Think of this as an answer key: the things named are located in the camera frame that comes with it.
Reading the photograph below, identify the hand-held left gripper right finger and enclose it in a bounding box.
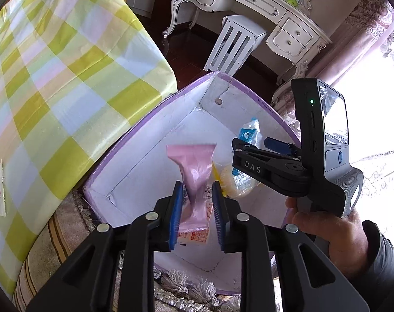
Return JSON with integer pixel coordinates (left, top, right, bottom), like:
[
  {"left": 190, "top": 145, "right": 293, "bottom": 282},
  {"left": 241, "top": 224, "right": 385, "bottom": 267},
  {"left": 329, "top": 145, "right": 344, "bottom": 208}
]
[{"left": 211, "top": 181, "right": 370, "bottom": 312}]

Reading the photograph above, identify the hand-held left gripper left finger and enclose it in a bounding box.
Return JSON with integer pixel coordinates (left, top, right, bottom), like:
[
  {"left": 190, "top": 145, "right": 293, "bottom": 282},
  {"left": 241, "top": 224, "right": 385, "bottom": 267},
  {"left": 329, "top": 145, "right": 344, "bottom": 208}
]
[{"left": 25, "top": 180, "right": 185, "bottom": 312}]

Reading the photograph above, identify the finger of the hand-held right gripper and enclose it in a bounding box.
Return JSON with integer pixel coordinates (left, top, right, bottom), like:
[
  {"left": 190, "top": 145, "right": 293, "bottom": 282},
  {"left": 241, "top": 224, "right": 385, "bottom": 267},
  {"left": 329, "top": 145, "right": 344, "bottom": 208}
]
[
  {"left": 264, "top": 137, "right": 302, "bottom": 157},
  {"left": 231, "top": 138, "right": 314, "bottom": 197}
]

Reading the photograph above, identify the pink snack packet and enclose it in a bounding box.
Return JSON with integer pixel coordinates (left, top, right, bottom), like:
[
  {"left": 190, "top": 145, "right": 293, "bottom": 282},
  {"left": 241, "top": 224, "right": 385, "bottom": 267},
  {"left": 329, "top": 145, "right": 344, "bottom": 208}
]
[{"left": 166, "top": 143, "right": 217, "bottom": 235}]

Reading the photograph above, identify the purple cardboard box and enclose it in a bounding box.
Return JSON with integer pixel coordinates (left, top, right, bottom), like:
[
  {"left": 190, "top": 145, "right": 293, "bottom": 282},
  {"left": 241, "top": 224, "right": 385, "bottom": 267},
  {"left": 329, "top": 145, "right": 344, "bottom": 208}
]
[{"left": 82, "top": 70, "right": 302, "bottom": 296}]

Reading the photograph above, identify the person's right forearm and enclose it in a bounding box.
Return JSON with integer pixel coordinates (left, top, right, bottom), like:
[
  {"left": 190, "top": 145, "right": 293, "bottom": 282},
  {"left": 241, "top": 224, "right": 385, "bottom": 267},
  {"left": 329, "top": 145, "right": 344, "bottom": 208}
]
[{"left": 327, "top": 219, "right": 394, "bottom": 312}]

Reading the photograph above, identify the person's right hand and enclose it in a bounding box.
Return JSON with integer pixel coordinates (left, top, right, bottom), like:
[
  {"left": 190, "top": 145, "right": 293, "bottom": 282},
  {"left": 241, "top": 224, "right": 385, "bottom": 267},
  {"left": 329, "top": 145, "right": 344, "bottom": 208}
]
[{"left": 286, "top": 198, "right": 370, "bottom": 282}]

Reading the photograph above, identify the clear yellow snack packet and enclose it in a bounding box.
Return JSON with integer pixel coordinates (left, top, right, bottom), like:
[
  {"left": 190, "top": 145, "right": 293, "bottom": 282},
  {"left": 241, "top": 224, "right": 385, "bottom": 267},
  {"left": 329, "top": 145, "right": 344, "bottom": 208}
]
[{"left": 213, "top": 161, "right": 266, "bottom": 199}]

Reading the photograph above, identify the blue and white snack packet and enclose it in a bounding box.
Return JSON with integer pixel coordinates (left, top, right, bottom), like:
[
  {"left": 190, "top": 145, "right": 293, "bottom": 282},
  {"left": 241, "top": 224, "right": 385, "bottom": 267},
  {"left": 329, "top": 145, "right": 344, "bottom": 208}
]
[{"left": 238, "top": 119, "right": 261, "bottom": 148}]

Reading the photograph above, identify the white slatted stool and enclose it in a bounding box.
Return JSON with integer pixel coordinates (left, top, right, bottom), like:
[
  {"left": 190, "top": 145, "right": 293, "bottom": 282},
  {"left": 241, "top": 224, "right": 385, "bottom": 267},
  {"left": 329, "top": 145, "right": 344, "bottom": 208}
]
[{"left": 204, "top": 16, "right": 267, "bottom": 76}]

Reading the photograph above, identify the pink floral curtain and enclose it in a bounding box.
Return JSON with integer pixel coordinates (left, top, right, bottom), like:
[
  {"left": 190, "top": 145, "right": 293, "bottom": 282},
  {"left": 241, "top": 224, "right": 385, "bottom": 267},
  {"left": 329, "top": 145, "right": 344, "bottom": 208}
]
[{"left": 271, "top": 0, "right": 394, "bottom": 170}]

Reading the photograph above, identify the white ornate dressing table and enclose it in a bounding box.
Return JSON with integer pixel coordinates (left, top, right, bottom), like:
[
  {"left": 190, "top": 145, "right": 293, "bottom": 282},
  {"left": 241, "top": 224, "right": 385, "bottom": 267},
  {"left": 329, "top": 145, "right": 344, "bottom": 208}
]
[{"left": 162, "top": 0, "right": 333, "bottom": 87}]

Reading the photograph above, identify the yellow checked tablecloth table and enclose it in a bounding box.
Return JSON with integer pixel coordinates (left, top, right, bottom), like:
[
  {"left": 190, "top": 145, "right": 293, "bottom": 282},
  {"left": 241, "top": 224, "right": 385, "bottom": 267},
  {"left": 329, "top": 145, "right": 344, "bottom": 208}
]
[{"left": 0, "top": 0, "right": 178, "bottom": 301}]

